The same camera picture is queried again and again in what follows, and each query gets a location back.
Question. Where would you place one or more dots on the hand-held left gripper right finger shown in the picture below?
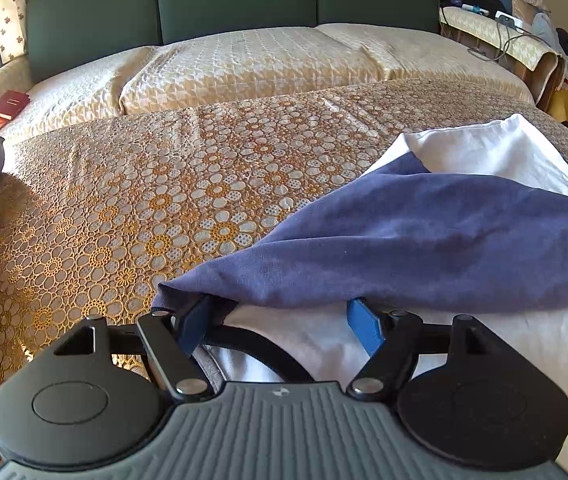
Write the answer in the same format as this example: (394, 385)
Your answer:
(366, 325)

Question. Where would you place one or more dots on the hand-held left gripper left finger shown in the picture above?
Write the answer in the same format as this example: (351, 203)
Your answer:
(196, 325)

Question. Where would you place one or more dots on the white and navy shirt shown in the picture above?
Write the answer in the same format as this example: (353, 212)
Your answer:
(414, 240)

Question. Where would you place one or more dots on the beige quilted sofa cover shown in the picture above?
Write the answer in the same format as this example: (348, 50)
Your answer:
(244, 65)

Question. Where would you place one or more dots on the red booklet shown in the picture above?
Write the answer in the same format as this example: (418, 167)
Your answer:
(11, 102)

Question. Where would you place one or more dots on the wooden armchair with beige cover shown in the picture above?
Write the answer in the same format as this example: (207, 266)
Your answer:
(529, 50)

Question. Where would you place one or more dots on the blue and white tube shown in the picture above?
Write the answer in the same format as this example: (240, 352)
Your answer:
(475, 8)

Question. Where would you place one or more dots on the white power strip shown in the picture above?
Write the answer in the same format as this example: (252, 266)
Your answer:
(509, 18)

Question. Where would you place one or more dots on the light blue jacket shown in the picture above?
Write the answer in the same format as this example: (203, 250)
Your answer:
(544, 27)

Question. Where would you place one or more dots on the bear print gift bag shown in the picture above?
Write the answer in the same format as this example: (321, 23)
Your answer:
(9, 27)

